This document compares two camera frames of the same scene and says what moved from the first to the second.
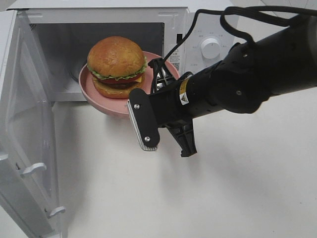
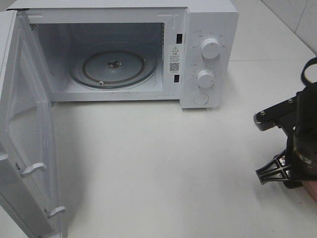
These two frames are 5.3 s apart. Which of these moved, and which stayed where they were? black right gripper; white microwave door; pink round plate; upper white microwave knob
Moved: pink round plate; black right gripper
Stayed: white microwave door; upper white microwave knob
